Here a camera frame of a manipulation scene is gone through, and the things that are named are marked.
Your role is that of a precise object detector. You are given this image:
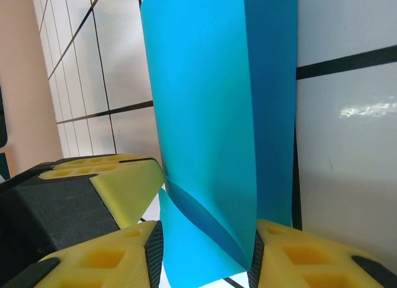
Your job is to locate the blue paper sheet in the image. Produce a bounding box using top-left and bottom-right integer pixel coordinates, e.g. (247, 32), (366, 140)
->
(140, 0), (299, 287)

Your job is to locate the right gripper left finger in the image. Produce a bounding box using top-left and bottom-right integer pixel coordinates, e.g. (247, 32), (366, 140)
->
(0, 220), (164, 288)

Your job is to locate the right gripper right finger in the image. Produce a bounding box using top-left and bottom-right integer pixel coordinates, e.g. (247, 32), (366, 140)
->
(246, 218), (397, 288)

